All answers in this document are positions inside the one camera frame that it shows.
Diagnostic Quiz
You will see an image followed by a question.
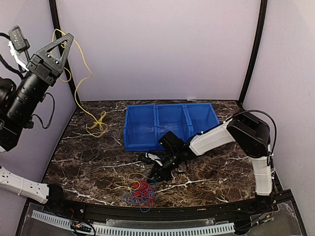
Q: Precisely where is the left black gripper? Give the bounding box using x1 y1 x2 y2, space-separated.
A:
6 32 77 125

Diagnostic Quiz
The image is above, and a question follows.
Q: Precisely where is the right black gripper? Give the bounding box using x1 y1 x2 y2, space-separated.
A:
147 150 181 184

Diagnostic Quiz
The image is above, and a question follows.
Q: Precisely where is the blue cable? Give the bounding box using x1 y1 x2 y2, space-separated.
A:
122 178 158 213

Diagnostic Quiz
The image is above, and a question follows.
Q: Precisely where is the blue three-compartment plastic bin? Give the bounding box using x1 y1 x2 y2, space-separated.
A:
123 103 220 152

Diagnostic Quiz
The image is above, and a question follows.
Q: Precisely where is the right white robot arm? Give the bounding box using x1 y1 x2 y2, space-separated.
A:
148 109 277 213

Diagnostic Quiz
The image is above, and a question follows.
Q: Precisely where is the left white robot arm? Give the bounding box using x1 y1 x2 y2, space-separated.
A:
0 33 74 214

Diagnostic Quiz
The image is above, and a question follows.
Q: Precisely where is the clear acrylic plate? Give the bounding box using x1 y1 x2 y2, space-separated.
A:
106 218 216 229

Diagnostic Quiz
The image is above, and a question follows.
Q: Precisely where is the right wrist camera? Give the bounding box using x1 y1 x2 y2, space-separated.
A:
140 152 163 166

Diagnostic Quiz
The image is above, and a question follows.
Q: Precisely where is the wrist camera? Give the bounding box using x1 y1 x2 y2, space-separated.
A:
7 25 31 72
140 152 163 166

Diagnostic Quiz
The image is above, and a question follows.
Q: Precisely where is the left black frame post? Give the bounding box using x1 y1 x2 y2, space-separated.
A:
48 0 81 104

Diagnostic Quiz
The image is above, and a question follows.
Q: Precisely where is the black frame post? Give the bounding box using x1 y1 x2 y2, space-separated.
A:
237 0 268 107
48 0 81 104

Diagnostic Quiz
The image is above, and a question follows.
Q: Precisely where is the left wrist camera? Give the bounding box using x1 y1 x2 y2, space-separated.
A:
7 25 31 72

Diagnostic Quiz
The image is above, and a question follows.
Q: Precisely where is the black front rail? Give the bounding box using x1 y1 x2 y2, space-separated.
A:
29 191 293 224

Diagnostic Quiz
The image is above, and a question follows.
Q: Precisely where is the white slotted cable duct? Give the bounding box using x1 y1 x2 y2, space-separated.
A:
31 210 235 236

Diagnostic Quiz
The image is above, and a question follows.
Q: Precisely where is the right black frame post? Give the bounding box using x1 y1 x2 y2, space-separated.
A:
237 0 268 107

